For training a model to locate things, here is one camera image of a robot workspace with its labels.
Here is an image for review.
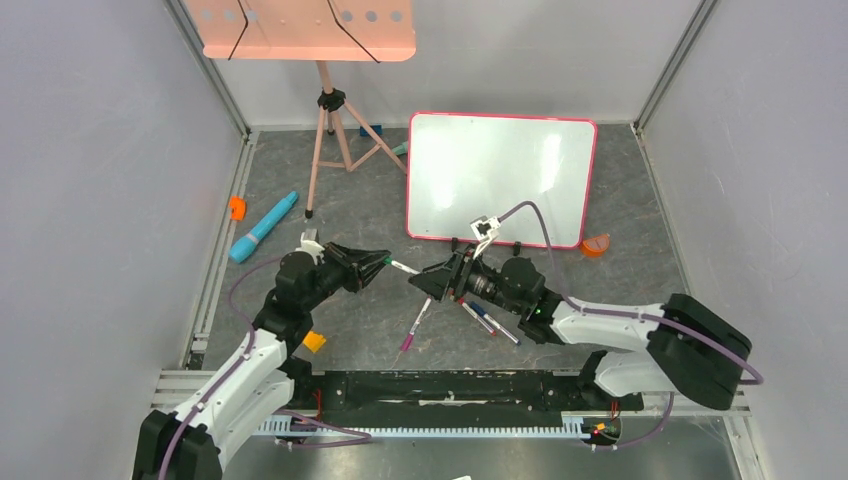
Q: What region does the red marker pen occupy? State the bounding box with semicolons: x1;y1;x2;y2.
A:
458;298;496;336

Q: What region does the yellow orange stepped block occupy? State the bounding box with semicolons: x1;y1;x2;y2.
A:
302;330;327;353

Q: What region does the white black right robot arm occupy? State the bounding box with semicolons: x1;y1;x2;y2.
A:
409;252;752;411

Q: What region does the pink framed whiteboard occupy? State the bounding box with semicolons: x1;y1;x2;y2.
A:
405;112;599;249

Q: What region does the blue marker pen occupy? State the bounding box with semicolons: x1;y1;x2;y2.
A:
469;302;521;345

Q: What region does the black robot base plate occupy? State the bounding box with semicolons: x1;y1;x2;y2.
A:
286;370;644;428

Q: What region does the purple marker pen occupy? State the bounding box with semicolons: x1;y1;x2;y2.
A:
400;296;433;352

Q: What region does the orange block at left rail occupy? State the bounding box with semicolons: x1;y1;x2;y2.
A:
228;196;247;222

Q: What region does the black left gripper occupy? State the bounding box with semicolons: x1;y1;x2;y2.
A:
301;241;390;312

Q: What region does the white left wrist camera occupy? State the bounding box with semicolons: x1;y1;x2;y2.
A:
300;228;324;254

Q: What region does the pink music stand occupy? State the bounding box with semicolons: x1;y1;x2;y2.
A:
186;0;417;218

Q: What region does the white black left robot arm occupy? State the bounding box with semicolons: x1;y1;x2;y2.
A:
131;239;391;479

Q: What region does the teal cylinder toy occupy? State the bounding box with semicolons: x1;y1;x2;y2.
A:
393;142;409;156

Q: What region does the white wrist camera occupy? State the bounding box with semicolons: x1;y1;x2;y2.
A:
470;216;501;243
300;228;324;254

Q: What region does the large cyan toy marker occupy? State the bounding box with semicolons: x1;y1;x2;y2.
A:
228;191;299;263

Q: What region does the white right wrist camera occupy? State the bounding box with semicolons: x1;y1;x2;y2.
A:
470;216;501;243

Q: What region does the green marker pen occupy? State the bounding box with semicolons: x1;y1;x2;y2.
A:
383;258;420;275

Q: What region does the orange half-round block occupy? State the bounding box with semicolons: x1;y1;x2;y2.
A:
580;234;610;258

